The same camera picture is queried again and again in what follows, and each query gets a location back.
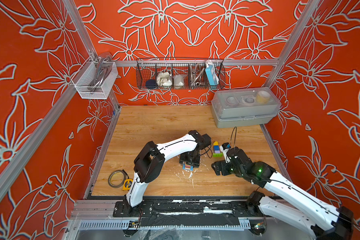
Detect light blue lego plate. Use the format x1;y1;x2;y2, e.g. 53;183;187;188
183;164;194;171

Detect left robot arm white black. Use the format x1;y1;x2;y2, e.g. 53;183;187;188
123;130;212;208

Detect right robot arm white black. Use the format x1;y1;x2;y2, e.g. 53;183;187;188
212;143;354;240

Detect grey plastic storage box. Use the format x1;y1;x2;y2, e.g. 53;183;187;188
212;87;281;128

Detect yellow tape measure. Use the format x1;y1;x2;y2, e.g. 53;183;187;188
122;179;133;191

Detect light blue box in basket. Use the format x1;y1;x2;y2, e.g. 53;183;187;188
205;60;219;87

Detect tape roll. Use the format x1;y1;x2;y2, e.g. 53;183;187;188
108;170;129;189

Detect white crumpled bag in basket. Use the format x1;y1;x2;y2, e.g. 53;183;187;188
156;72;173;88

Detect metal tongs in bin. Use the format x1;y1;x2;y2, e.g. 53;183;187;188
88;52;112;92

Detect black wire wall basket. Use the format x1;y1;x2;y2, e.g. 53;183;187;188
136;58;226;90

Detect aluminium rear rail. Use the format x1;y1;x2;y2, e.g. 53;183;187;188
114;59;279;67

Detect clear plastic wall bin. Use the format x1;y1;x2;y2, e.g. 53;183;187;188
73;52;118;100

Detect aluminium frame post right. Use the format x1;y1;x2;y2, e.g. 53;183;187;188
263;0;320;88

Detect aluminium frame post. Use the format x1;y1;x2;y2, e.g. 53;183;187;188
263;0;320;88
63;1;120;111

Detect aluminium frame post left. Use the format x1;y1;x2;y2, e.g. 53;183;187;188
63;1;120;111

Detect aluminium frame rail left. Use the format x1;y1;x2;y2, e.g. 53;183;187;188
0;85;76;202

